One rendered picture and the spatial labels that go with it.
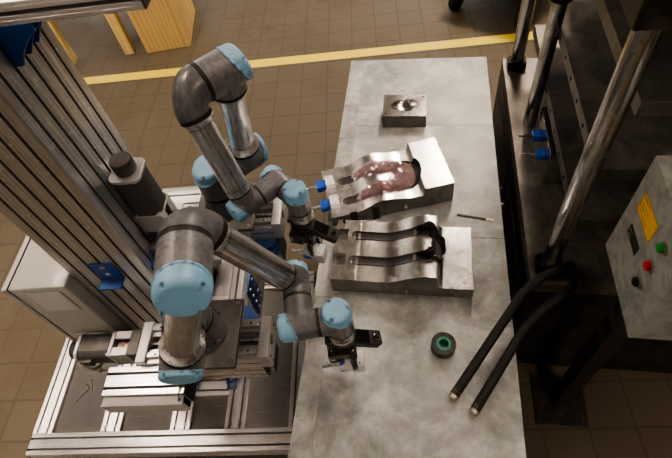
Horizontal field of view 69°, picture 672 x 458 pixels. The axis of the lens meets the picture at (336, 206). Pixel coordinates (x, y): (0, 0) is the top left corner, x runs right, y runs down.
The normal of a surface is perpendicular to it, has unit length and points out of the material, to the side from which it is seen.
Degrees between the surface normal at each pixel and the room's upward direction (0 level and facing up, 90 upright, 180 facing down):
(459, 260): 0
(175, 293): 83
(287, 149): 0
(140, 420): 0
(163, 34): 90
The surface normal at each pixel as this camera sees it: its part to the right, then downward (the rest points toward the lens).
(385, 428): -0.12, -0.60
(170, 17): 0.11, 0.78
